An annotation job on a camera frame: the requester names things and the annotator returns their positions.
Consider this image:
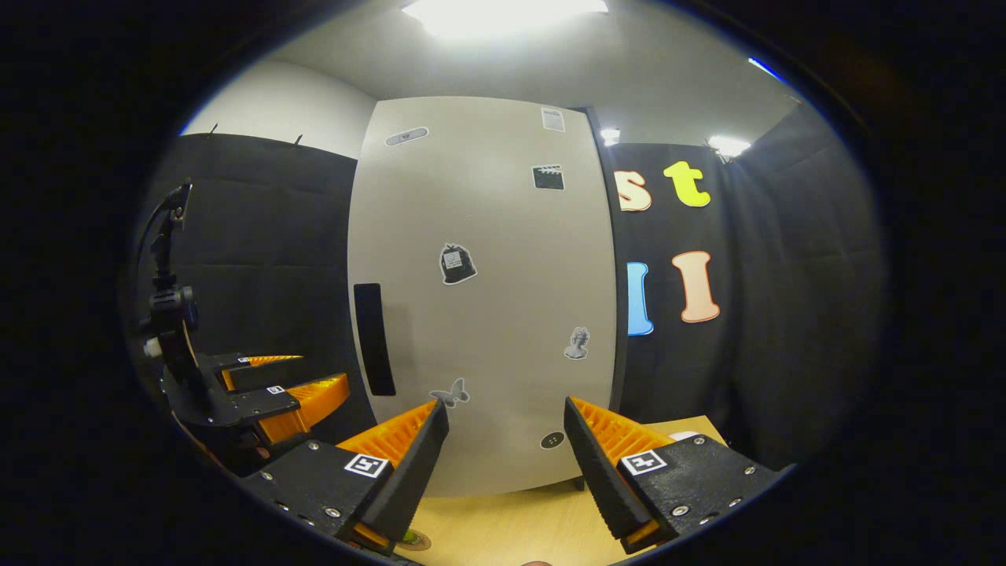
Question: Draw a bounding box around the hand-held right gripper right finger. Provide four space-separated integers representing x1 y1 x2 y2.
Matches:
564 395 795 555

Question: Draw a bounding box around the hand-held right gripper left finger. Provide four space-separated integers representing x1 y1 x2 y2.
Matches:
240 399 450 557

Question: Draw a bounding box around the grey cabinet door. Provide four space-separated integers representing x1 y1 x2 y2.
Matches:
348 96 618 498

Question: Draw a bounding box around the black backdrop cloth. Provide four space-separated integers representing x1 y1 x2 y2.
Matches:
126 98 889 472

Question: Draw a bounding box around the large ceiling light panel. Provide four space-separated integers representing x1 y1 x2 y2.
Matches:
402 0 610 40

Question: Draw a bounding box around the black cabinet door handle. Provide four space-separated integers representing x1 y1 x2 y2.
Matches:
354 283 397 397

